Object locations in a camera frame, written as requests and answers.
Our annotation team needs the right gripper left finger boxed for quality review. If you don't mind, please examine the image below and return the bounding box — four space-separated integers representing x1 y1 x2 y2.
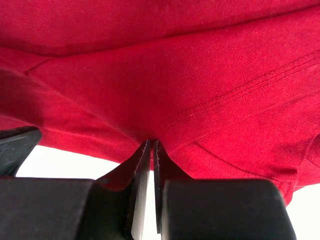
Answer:
96 140 152 240

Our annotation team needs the dark red t-shirt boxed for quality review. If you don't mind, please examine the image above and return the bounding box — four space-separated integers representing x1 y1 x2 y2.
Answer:
0 0 320 202

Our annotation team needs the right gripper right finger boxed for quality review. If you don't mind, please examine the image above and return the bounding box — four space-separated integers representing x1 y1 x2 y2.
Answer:
153 140 195 240

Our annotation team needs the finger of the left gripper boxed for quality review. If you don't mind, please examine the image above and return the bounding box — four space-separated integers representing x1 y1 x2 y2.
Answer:
0 126 42 177

